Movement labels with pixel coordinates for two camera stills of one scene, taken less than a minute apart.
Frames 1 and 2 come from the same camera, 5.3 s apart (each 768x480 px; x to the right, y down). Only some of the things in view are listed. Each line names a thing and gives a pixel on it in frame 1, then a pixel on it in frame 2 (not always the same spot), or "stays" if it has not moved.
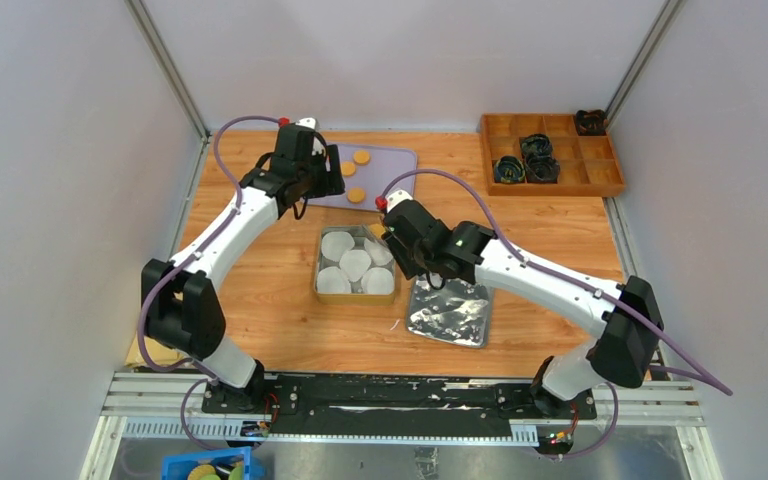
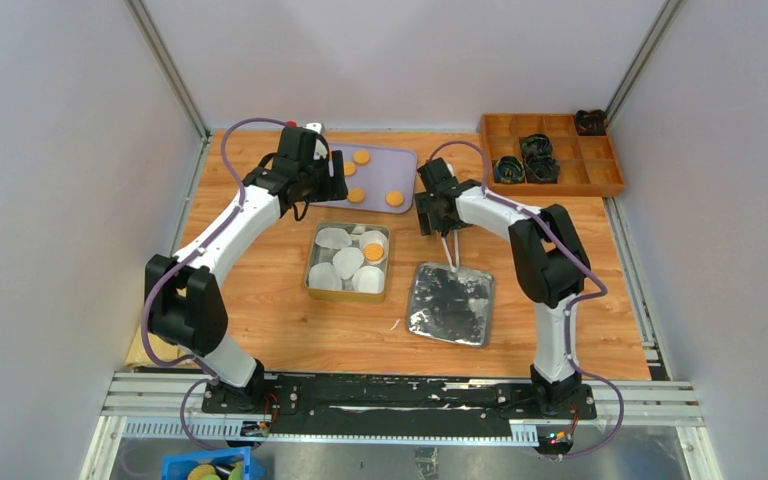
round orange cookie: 377,230 -> 373,251
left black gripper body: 317,182 stays
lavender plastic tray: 388,169 stays
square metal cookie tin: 355,266 stays
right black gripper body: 412,262 -> 427,205
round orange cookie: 356,195 stays
